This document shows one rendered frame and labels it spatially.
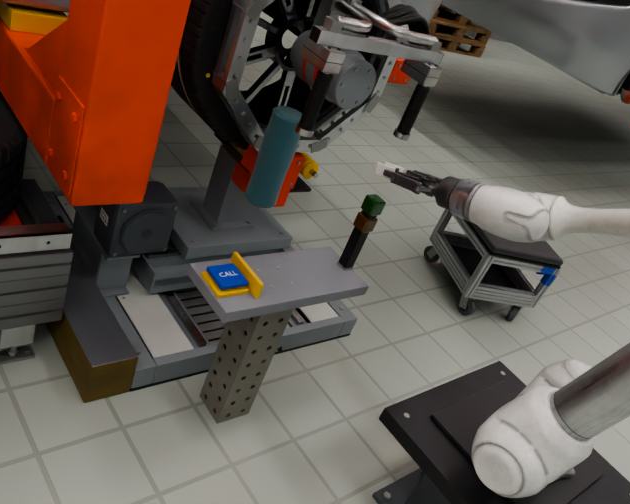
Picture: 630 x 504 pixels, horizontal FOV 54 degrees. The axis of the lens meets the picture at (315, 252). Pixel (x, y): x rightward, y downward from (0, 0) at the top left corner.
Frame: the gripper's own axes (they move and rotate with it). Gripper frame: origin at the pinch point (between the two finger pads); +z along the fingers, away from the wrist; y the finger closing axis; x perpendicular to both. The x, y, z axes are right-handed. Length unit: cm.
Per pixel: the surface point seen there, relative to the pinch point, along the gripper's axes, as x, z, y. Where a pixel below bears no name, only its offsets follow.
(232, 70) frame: -17.8, 29.2, 30.0
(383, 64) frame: -23.3, 23.9, -19.1
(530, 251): 38, 0, -101
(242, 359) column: 47, 5, 36
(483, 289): 55, 9, -89
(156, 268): 43, 53, 31
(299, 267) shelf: 24.8, 5.1, 21.5
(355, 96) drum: -15.9, 12.3, 3.9
